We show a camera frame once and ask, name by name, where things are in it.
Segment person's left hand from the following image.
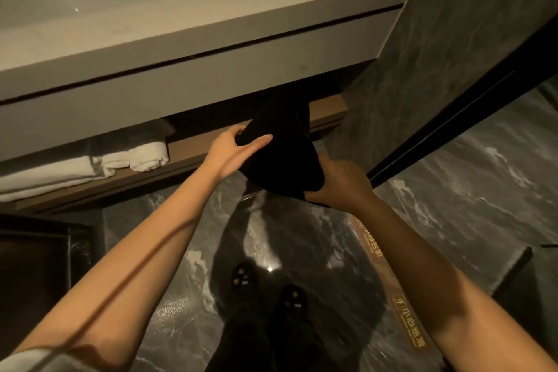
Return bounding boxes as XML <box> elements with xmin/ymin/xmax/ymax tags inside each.
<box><xmin>204</xmin><ymin>124</ymin><xmax>273</xmax><ymax>187</ymax></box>

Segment person's right hand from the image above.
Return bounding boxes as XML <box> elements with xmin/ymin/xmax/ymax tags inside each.
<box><xmin>303</xmin><ymin>153</ymin><xmax>376</xmax><ymax>212</ymax></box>

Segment black cloth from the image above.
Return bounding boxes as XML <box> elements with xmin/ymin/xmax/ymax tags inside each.
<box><xmin>235</xmin><ymin>93</ymin><xmax>327</xmax><ymax>203</ymax></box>

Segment person's left forearm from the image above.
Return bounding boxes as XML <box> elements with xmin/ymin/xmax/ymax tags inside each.
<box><xmin>13</xmin><ymin>164</ymin><xmax>227</xmax><ymax>372</ymax></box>

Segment person's right forearm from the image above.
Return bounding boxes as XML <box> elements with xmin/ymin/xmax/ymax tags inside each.
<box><xmin>353</xmin><ymin>194</ymin><xmax>558</xmax><ymax>372</ymax></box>

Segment brown wooden shelf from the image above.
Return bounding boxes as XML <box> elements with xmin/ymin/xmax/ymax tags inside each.
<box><xmin>0</xmin><ymin>95</ymin><xmax>349</xmax><ymax>216</ymax></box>

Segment grey vanity counter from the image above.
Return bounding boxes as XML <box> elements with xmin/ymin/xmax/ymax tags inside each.
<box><xmin>0</xmin><ymin>0</ymin><xmax>432</xmax><ymax>163</ymax></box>

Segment small rolled white towel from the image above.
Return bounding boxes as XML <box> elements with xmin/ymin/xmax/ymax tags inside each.
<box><xmin>101</xmin><ymin>150</ymin><xmax>131</xmax><ymax>170</ymax></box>
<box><xmin>128</xmin><ymin>141</ymin><xmax>171</xmax><ymax>173</ymax></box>

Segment black shoe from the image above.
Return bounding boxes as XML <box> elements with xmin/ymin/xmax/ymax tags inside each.
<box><xmin>228</xmin><ymin>260</ymin><xmax>263</xmax><ymax>305</ymax></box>
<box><xmin>276</xmin><ymin>284</ymin><xmax>311</xmax><ymax>322</ymax></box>

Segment gold floor caution strip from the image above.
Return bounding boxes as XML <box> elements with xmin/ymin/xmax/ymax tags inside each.
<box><xmin>351</xmin><ymin>215</ymin><xmax>430</xmax><ymax>353</ymax></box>

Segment black trousers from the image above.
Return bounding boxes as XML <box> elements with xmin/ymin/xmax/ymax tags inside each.
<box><xmin>204</xmin><ymin>298</ymin><xmax>349</xmax><ymax>372</ymax></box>

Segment large folded white towel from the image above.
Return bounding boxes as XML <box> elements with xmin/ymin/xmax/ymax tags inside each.
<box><xmin>0</xmin><ymin>154</ymin><xmax>117</xmax><ymax>203</ymax></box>

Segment dark stone step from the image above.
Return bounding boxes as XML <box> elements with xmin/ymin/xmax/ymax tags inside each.
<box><xmin>492</xmin><ymin>244</ymin><xmax>558</xmax><ymax>344</ymax></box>

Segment dark square bin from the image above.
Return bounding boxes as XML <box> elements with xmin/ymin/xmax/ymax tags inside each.
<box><xmin>0</xmin><ymin>214</ymin><xmax>106</xmax><ymax>360</ymax></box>

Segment white shirt sleeve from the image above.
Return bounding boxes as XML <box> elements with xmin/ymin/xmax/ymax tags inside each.
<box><xmin>0</xmin><ymin>347</ymin><xmax>90</xmax><ymax>372</ymax></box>

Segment black metal door frame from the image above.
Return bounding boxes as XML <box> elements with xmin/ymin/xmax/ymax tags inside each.
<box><xmin>367</xmin><ymin>13</ymin><xmax>558</xmax><ymax>189</ymax></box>

